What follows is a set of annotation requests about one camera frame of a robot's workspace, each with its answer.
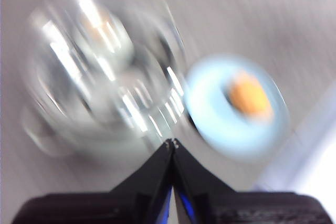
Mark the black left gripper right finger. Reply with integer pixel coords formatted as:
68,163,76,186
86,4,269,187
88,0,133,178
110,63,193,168
172,137,332,224

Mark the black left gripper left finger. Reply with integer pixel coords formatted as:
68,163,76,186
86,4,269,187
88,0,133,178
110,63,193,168
12,137,174,224

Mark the brown potato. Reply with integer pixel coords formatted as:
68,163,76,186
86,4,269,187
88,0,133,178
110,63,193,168
227,72,274,120

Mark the glass lid with green knob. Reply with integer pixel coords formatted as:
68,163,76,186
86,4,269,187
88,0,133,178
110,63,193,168
26,0,187,142

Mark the blue round plate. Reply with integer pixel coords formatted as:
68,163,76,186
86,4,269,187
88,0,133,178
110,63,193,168
183,52,291,162

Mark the pale green electric steamer pot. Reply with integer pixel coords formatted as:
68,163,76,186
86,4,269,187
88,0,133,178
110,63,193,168
20,0,190,159

